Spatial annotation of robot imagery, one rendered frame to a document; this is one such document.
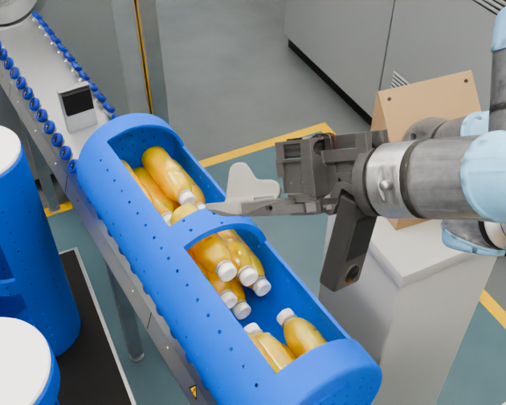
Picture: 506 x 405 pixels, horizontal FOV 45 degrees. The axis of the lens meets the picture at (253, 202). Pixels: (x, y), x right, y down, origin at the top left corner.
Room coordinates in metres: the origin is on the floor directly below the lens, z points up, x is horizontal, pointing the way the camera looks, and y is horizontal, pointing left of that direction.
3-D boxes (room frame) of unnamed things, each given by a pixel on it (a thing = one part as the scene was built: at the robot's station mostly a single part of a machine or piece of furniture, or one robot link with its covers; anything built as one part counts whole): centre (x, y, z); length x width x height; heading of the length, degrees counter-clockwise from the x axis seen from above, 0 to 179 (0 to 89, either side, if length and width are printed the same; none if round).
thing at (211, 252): (0.90, 0.11, 1.16); 0.19 x 0.07 x 0.07; 32
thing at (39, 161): (2.17, 0.99, 0.31); 0.06 x 0.06 x 0.63; 32
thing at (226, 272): (0.82, 0.05, 1.16); 0.04 x 0.02 x 0.04; 122
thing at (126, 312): (1.34, 0.46, 0.31); 0.06 x 0.06 x 0.63; 32
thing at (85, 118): (1.61, 0.56, 1.00); 0.10 x 0.04 x 0.15; 122
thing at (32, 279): (1.36, 0.81, 0.59); 0.28 x 0.28 x 0.88
